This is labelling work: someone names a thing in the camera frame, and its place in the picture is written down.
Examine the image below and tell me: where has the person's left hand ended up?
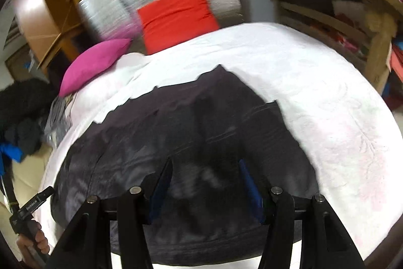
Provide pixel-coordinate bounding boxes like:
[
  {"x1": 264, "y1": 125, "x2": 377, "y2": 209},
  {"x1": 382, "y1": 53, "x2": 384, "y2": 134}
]
[{"x1": 16, "y1": 221, "x2": 51, "y2": 261}]

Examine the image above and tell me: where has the white bed sheet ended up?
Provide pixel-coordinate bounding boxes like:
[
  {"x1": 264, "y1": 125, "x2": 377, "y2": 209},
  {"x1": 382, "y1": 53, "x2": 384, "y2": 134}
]
[{"x1": 38, "y1": 22, "x2": 401, "y2": 269}]

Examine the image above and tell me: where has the magenta pillow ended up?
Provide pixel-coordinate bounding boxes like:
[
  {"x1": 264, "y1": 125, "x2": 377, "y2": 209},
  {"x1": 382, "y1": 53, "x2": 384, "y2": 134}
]
[{"x1": 59, "y1": 38, "x2": 132, "y2": 98}]

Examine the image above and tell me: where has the wooden shelf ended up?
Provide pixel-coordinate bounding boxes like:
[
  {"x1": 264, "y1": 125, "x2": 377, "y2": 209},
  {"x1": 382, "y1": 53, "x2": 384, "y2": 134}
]
[{"x1": 239, "y1": 0, "x2": 403, "y2": 96}]

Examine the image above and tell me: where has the black strap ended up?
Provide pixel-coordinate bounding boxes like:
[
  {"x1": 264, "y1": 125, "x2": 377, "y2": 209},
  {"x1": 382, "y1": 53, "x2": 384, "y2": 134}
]
[{"x1": 0, "y1": 159, "x2": 19, "y2": 219}]

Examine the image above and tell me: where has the dark clothing pile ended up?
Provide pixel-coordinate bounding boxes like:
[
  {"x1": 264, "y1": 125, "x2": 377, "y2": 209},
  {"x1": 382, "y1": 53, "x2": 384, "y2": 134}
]
[{"x1": 0, "y1": 78, "x2": 51, "y2": 156}]

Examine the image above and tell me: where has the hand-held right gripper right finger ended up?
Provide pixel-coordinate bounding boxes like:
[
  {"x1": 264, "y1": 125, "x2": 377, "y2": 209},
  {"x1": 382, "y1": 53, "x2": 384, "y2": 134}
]
[{"x1": 238, "y1": 159, "x2": 366, "y2": 269}]

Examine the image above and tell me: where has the grey patterned cloth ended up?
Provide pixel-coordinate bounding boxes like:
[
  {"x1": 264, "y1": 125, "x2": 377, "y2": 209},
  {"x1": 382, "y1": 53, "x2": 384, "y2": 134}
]
[{"x1": 44, "y1": 94, "x2": 78, "y2": 145}]

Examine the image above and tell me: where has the blue cloth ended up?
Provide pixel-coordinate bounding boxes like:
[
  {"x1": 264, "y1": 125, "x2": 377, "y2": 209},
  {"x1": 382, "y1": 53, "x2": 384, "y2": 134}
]
[{"x1": 0, "y1": 143, "x2": 25, "y2": 176}]

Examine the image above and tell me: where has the red-orange pillow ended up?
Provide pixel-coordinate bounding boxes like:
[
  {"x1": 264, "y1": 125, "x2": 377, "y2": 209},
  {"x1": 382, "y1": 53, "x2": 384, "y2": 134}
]
[{"x1": 137, "y1": 0, "x2": 220, "y2": 55}]

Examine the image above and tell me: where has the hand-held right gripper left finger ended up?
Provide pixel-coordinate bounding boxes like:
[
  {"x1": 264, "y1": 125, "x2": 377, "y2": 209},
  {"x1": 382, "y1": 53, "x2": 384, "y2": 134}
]
[{"x1": 47, "y1": 158, "x2": 174, "y2": 269}]

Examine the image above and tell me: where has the dark grey garment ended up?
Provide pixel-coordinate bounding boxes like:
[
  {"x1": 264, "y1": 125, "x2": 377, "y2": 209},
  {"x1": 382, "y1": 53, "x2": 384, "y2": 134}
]
[{"x1": 50, "y1": 65, "x2": 322, "y2": 267}]

